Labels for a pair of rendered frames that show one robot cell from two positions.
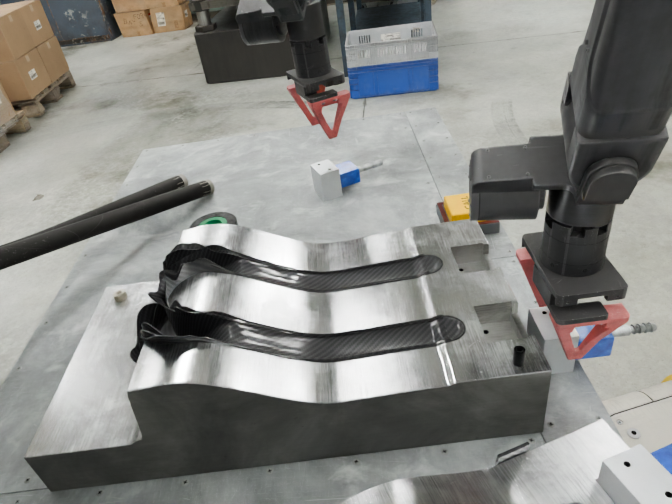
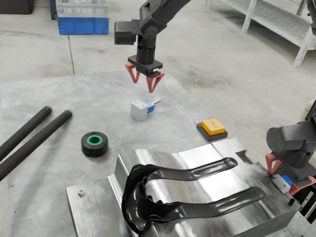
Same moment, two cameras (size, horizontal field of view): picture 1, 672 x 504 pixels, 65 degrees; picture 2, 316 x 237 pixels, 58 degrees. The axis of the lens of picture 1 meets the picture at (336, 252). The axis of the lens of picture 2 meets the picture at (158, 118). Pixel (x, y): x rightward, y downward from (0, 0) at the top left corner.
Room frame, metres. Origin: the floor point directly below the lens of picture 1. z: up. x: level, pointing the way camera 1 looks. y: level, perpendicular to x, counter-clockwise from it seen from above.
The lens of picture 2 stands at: (0.13, 0.38, 1.42)
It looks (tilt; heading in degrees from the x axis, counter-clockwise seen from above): 37 degrees down; 327
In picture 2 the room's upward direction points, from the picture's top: 9 degrees clockwise
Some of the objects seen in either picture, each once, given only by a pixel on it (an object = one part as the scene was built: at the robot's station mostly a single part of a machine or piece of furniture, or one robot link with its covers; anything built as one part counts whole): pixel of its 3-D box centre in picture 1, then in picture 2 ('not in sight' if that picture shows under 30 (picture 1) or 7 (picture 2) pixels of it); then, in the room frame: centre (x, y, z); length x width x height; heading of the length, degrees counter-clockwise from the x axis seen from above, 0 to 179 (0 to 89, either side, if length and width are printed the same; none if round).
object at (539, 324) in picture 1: (594, 334); (288, 183); (0.40, -0.26, 0.83); 0.13 x 0.05 x 0.05; 87
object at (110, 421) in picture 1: (284, 324); (183, 198); (0.45, 0.07, 0.87); 0.50 x 0.26 x 0.14; 87
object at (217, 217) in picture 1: (215, 233); (94, 144); (0.76, 0.19, 0.82); 0.08 x 0.08 x 0.04
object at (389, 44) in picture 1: (391, 44); (82, 6); (3.72, -0.60, 0.28); 0.61 x 0.41 x 0.15; 79
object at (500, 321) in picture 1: (502, 334); (271, 191); (0.38, -0.15, 0.87); 0.05 x 0.05 x 0.04; 87
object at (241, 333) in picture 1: (289, 295); (195, 186); (0.44, 0.06, 0.92); 0.35 x 0.16 x 0.09; 87
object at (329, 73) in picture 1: (311, 60); (145, 55); (0.87, -0.01, 1.04); 0.10 x 0.07 x 0.07; 18
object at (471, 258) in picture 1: (474, 270); (245, 161); (0.49, -0.16, 0.87); 0.05 x 0.05 x 0.04; 87
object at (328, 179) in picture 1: (350, 172); (148, 106); (0.88, -0.05, 0.83); 0.13 x 0.05 x 0.05; 109
